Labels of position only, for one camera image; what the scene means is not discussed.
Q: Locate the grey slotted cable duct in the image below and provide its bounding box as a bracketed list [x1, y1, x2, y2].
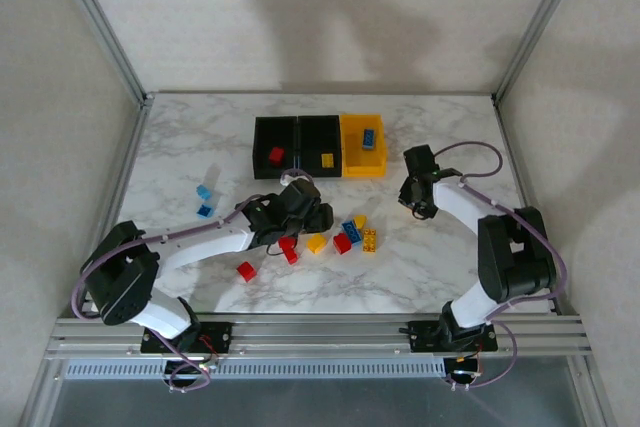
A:
[64, 357, 448, 381]

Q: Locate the yellow plastic bin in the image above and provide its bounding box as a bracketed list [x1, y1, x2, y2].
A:
[340, 113, 389, 179]

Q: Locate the black plastic bin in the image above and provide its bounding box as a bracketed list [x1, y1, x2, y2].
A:
[296, 114, 345, 179]
[252, 115, 301, 181]

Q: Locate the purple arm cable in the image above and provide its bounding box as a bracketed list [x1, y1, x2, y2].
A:
[432, 140, 570, 393]
[72, 169, 316, 394]

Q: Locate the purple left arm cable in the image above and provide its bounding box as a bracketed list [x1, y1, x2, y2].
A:
[72, 169, 316, 394]

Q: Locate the aluminium frame post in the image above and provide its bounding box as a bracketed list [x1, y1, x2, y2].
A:
[492, 0, 594, 107]
[47, 0, 154, 108]

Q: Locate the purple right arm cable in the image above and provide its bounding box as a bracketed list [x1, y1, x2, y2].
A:
[432, 140, 570, 393]

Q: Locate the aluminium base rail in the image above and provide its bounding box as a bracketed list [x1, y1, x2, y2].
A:
[43, 314, 596, 362]

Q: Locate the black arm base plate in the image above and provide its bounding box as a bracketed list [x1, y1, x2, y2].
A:
[140, 320, 234, 354]
[407, 319, 500, 353]

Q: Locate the aluminium side rail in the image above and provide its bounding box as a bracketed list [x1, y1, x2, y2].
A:
[74, 99, 154, 318]
[493, 99, 564, 316]

